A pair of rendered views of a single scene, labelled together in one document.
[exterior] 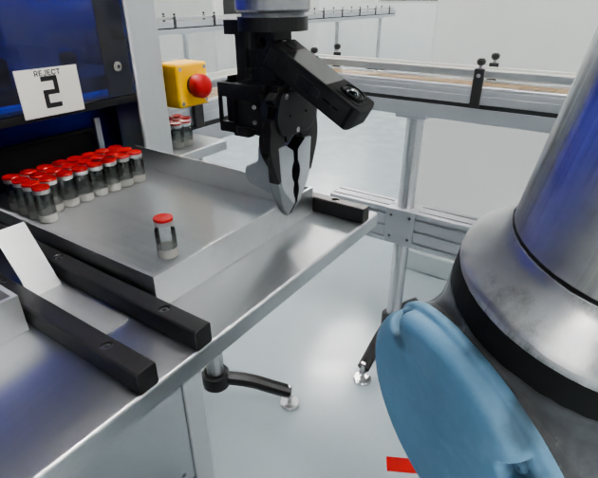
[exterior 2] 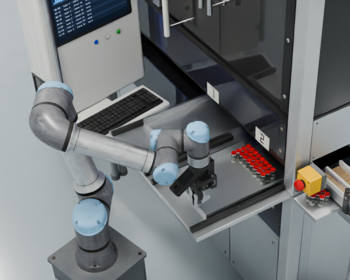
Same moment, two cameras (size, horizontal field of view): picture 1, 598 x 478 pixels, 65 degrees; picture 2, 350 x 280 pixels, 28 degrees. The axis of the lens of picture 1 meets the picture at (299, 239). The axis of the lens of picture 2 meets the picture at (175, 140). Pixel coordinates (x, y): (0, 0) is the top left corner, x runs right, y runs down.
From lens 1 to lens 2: 2.54 m
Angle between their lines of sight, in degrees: 91
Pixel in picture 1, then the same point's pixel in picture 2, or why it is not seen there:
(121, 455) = (253, 253)
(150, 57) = (291, 159)
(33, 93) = (258, 135)
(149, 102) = (287, 170)
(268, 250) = (185, 204)
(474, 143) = not seen: outside the picture
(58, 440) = not seen: hidden behind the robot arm
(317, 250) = (179, 214)
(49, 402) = not seen: hidden behind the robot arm
